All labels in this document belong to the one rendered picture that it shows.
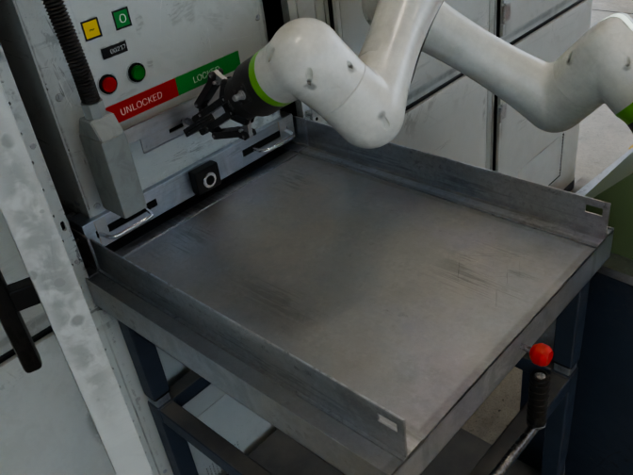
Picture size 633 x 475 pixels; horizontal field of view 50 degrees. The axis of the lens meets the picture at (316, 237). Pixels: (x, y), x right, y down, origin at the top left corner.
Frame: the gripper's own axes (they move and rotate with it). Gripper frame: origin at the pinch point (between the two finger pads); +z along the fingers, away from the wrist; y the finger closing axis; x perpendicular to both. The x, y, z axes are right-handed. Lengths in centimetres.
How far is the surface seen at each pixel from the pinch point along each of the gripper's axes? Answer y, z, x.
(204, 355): 31.0, -17.5, -29.1
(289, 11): -12.0, -3.3, 29.9
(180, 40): -15.2, -0.5, 5.1
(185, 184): 8.3, 11.7, -2.2
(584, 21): 26, 15, 167
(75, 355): 15, -54, -54
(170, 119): -3.4, 1.7, -3.7
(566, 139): 63, 36, 162
